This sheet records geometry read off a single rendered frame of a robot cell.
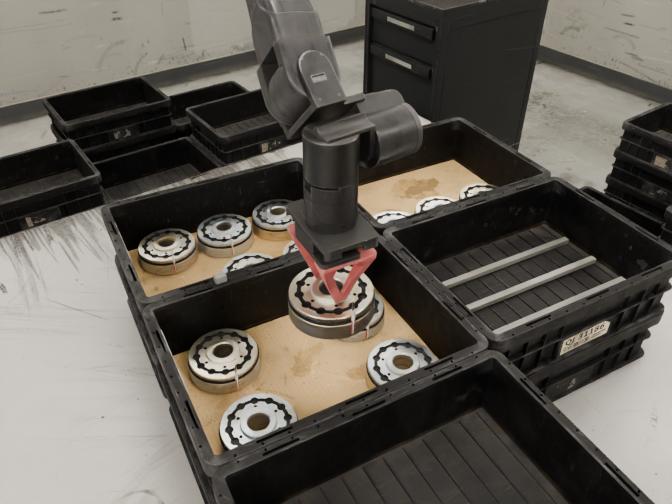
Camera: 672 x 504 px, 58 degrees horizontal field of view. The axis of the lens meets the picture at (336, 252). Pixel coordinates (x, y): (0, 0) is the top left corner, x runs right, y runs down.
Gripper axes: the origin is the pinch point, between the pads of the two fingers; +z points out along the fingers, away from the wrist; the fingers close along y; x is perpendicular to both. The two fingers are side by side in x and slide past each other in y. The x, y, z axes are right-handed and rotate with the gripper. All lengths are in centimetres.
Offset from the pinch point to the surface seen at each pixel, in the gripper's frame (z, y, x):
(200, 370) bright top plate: 19.8, 12.0, 14.5
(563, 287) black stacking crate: 23, 4, -48
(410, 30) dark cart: 28, 147, -111
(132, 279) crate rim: 13.1, 28.0, 19.1
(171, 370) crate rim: 12.9, 7.5, 18.9
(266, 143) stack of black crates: 55, 134, -45
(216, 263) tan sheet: 23.2, 38.3, 3.4
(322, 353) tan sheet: 22.8, 9.4, -3.6
